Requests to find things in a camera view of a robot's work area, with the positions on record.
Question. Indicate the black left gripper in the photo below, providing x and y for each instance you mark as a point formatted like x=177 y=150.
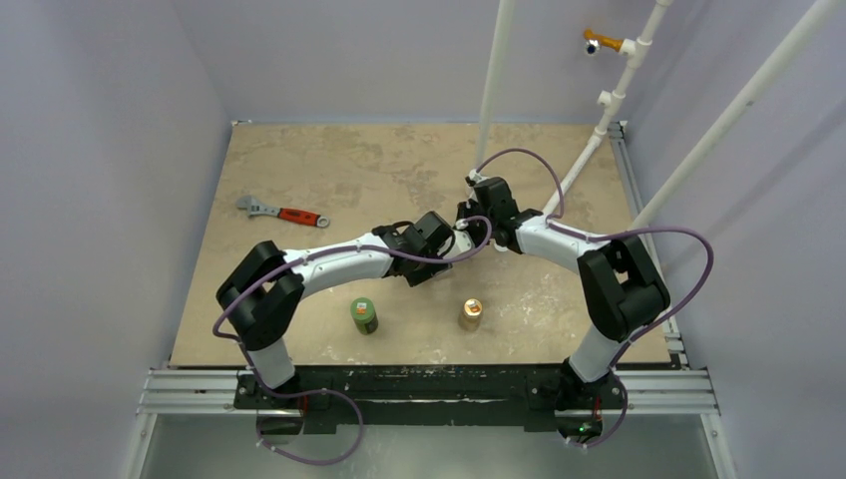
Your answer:
x=433 y=268

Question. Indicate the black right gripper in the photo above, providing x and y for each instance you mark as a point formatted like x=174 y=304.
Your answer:
x=473 y=217

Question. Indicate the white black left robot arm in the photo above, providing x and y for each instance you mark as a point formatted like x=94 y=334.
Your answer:
x=261 y=295

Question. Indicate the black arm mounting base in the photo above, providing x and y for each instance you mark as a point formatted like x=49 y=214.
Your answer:
x=534 y=397

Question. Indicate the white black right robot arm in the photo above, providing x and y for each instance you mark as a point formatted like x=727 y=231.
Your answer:
x=623 y=291

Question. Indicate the amber pill bottle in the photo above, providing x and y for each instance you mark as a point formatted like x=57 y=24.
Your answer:
x=471 y=314

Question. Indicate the green pill bottle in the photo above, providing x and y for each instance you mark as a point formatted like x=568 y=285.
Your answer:
x=364 y=316

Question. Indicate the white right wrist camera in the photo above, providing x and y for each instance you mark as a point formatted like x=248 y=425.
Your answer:
x=474 y=177

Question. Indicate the red handled adjustable wrench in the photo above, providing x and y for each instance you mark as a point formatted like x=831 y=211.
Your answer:
x=255 y=208

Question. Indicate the white PVC pipe frame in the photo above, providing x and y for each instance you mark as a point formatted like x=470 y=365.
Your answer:
x=779 y=170

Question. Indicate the aluminium extrusion frame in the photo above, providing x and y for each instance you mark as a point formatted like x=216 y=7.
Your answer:
x=365 y=176

